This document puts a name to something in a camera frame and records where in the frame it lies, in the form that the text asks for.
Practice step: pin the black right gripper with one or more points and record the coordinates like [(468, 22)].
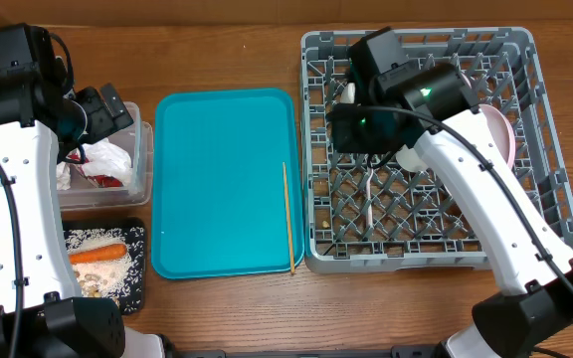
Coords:
[(354, 119)]

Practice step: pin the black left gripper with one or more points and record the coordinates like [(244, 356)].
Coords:
[(108, 124)]

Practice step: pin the small white bowl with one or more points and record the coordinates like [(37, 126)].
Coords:
[(348, 94)]

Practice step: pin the white cup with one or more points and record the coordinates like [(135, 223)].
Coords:
[(409, 160)]

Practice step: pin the red snack wrapper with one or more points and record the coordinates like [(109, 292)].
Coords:
[(98, 181)]

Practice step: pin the white plastic fork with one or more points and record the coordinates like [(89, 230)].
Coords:
[(369, 214)]

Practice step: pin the white paper ball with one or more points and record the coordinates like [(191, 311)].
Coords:
[(63, 176)]

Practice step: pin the pink bowl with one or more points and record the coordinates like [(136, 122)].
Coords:
[(466, 79)]

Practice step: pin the orange carrot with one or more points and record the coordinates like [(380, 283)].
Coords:
[(101, 254)]

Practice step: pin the pink plate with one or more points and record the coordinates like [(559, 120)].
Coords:
[(501, 131)]

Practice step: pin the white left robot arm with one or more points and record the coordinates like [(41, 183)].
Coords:
[(43, 312)]

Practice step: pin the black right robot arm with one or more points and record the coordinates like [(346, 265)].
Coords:
[(390, 106)]

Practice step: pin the grey dishwasher rack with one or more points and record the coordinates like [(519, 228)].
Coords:
[(416, 223)]

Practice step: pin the clear plastic bin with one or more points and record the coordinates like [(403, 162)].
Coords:
[(137, 141)]

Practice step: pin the wooden chopstick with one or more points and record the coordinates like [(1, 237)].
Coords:
[(288, 222)]

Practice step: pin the teal plastic tray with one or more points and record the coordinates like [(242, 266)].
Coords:
[(218, 206)]

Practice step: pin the black tray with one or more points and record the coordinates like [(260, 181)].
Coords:
[(121, 279)]

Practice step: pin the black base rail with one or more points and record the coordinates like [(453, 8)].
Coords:
[(398, 351)]

